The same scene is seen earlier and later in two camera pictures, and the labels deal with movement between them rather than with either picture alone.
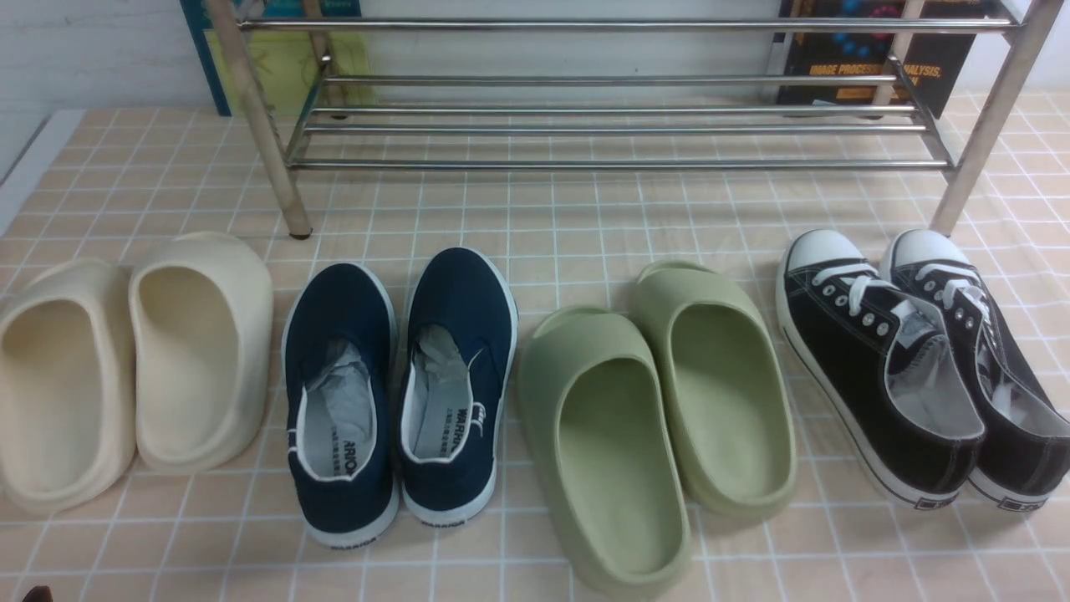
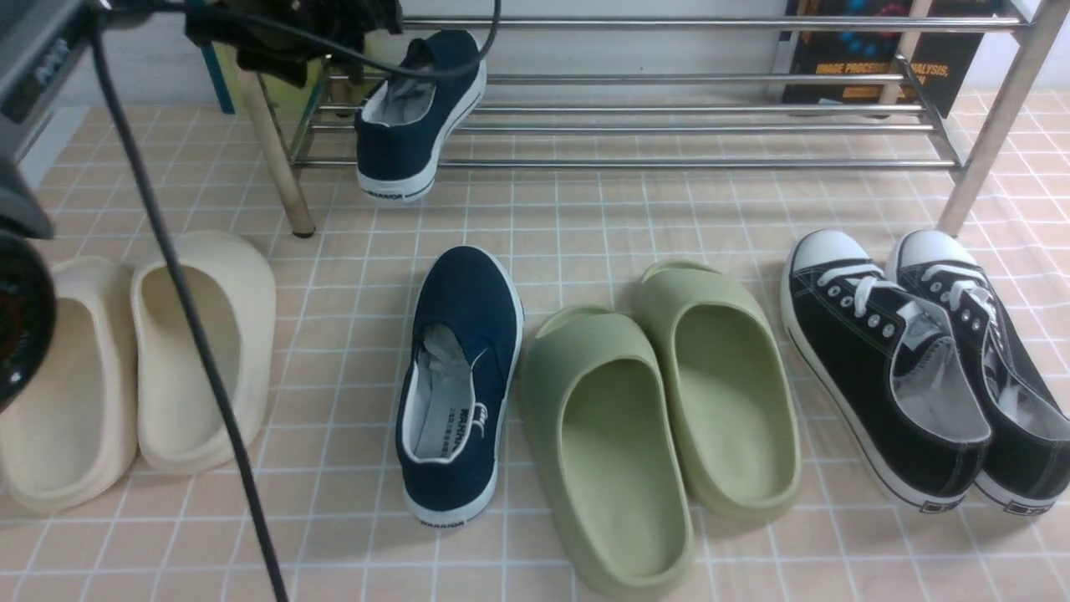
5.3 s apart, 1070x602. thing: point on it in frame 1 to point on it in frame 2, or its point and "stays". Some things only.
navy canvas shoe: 340,360 to 405,124
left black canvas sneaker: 884,371 stays
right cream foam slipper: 202,317 stays
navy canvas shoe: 461,352 stays
